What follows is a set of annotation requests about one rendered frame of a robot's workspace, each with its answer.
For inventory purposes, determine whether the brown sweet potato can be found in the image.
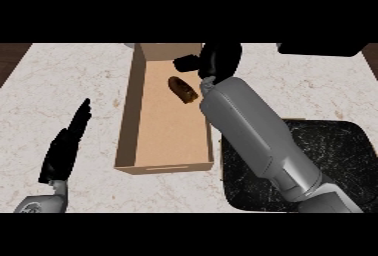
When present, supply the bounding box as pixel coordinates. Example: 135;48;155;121
167;75;201;105

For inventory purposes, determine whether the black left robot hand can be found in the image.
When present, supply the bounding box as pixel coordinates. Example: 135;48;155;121
37;97;93;185

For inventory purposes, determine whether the brown cardboard box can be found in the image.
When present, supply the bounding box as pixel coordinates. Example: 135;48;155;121
114;42;216;176

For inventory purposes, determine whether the black speckled tray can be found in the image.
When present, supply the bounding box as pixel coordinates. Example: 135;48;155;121
220;118;378;213

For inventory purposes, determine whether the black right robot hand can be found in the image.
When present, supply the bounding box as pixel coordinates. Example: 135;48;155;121
173;42;244;85

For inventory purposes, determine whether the black appliance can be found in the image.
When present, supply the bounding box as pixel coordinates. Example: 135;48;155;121
276;42;371;58

